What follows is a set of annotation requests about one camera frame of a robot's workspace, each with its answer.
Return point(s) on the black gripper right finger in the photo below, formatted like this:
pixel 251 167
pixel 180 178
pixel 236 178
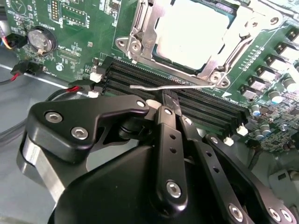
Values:
pixel 210 168

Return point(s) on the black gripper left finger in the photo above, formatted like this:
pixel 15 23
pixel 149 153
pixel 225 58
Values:
pixel 70 130

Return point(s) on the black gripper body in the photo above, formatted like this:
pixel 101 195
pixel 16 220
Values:
pixel 112 198

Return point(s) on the metal socket cover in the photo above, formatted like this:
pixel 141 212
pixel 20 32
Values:
pixel 147 32

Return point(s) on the silver CPU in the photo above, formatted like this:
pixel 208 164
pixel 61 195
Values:
pixel 191 35

